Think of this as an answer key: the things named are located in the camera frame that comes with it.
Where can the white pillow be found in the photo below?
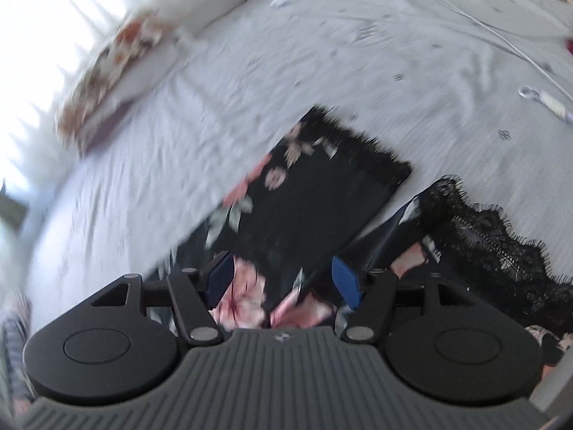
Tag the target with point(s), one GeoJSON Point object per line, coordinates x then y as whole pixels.
{"type": "Point", "coordinates": [134, 94]}

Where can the bed with grey patterned sheet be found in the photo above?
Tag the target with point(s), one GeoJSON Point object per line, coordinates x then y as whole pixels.
{"type": "Point", "coordinates": [358, 62]}

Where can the white sheer curtain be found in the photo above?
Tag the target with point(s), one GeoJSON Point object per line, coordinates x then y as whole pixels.
{"type": "Point", "coordinates": [53, 31]}

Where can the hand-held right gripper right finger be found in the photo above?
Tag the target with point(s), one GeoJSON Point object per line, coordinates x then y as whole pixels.
{"type": "Point", "coordinates": [345, 285]}

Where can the blue striped cloth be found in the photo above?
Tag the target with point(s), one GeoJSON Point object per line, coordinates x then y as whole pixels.
{"type": "Point", "coordinates": [13, 349]}

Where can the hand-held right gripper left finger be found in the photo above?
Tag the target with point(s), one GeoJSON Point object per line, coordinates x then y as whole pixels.
{"type": "Point", "coordinates": [220, 277]}

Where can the black floral pants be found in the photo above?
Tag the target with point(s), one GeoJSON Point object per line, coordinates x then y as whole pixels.
{"type": "Point", "coordinates": [313, 197]}

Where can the floral pillow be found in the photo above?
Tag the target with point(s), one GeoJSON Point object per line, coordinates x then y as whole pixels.
{"type": "Point", "coordinates": [112, 62]}

